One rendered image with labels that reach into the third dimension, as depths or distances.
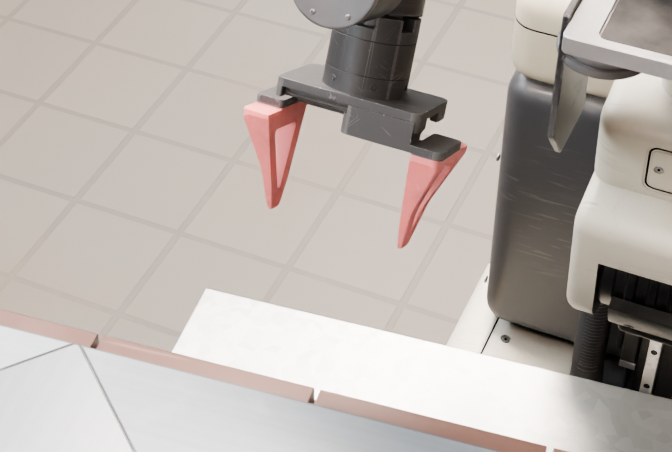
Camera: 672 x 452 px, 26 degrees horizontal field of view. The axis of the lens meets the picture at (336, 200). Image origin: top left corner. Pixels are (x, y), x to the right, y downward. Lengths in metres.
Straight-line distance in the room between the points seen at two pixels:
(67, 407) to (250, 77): 1.73
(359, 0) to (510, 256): 0.96
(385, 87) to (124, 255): 1.49
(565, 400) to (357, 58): 0.48
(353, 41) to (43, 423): 0.35
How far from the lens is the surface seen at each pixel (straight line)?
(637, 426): 1.31
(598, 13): 1.13
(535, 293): 1.82
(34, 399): 1.08
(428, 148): 0.94
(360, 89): 0.95
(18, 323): 1.19
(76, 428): 1.06
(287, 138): 1.02
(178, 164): 2.56
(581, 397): 1.32
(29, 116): 2.71
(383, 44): 0.94
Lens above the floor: 1.68
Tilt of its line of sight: 43 degrees down
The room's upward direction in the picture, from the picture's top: straight up
